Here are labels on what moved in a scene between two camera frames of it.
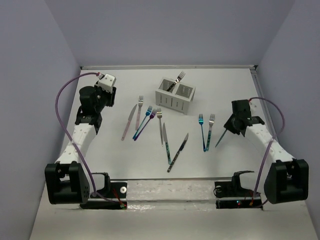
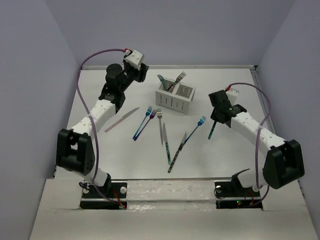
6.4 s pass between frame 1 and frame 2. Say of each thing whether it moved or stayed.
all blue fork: moved
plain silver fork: stayed
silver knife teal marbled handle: stayed
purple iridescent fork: stayed
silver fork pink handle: moved
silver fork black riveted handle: stayed
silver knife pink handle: moved
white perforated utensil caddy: stayed
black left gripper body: moved
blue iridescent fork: stayed
